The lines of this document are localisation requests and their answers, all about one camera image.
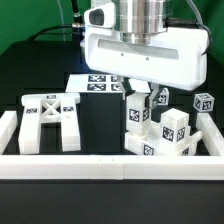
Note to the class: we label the tilted white tagged cube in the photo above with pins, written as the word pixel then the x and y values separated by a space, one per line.
pixel 203 102

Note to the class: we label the white marker sheet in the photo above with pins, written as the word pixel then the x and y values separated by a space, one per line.
pixel 83 83

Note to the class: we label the white left fence bar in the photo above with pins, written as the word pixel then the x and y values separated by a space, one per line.
pixel 8 124

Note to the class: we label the white right fence bar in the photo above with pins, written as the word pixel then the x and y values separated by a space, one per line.
pixel 212 138

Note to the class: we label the white chair back frame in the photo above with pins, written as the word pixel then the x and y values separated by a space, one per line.
pixel 49 108

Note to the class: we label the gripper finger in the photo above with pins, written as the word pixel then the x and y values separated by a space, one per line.
pixel 125 86
pixel 154 92

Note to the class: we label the small white tagged cube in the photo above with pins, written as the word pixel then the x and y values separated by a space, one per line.
pixel 163 98

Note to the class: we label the white chair seat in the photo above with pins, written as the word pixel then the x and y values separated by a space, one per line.
pixel 161 140

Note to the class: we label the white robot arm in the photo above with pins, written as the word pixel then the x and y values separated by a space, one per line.
pixel 140 39

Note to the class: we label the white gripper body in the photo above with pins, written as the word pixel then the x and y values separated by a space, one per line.
pixel 175 58

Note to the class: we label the white front fence bar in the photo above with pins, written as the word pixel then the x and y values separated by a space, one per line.
pixel 123 167

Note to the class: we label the white fence bar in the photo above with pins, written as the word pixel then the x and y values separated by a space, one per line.
pixel 8 124
pixel 212 138
pixel 123 167

